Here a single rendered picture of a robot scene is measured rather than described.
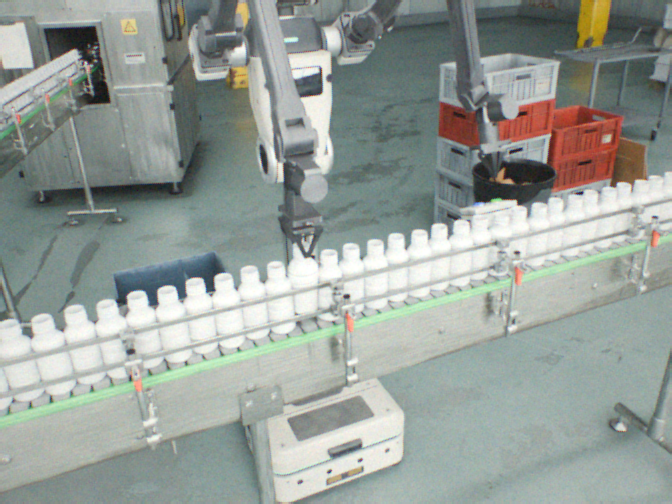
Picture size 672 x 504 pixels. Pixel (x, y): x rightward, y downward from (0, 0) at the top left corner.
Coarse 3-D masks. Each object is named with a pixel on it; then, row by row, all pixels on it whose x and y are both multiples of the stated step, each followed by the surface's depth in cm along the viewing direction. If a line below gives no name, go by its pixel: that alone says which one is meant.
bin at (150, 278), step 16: (192, 256) 185; (208, 256) 187; (112, 272) 177; (128, 272) 179; (144, 272) 181; (160, 272) 183; (176, 272) 185; (192, 272) 187; (208, 272) 190; (224, 272) 178; (128, 288) 181; (144, 288) 183; (176, 288) 187; (208, 288) 192
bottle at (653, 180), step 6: (648, 180) 172; (654, 180) 170; (660, 180) 170; (654, 186) 171; (660, 186) 171; (648, 192) 172; (654, 192) 171; (660, 192) 171; (654, 198) 171; (660, 198) 171; (660, 204) 172; (648, 210) 173; (654, 210) 173; (660, 210) 174; (648, 216) 174; (648, 222) 175
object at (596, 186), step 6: (606, 180) 432; (582, 186) 423; (588, 186) 426; (594, 186) 430; (600, 186) 433; (606, 186) 435; (558, 192) 414; (564, 192) 417; (570, 192) 422; (576, 192) 466; (582, 192) 460; (600, 192) 435; (564, 198) 421; (564, 204) 424
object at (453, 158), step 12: (444, 144) 385; (456, 144) 373; (516, 144) 371; (528, 144) 377; (540, 144) 384; (444, 156) 387; (456, 156) 378; (468, 156) 368; (504, 156) 370; (516, 156) 376; (528, 156) 382; (540, 156) 387; (444, 168) 390; (456, 168) 381; (468, 168) 371; (468, 180) 373
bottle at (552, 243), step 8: (552, 200) 161; (560, 200) 160; (552, 208) 159; (560, 208) 159; (552, 216) 159; (560, 216) 159; (552, 224) 159; (552, 232) 160; (560, 232) 161; (552, 240) 161; (560, 240) 162; (552, 248) 162; (552, 256) 163
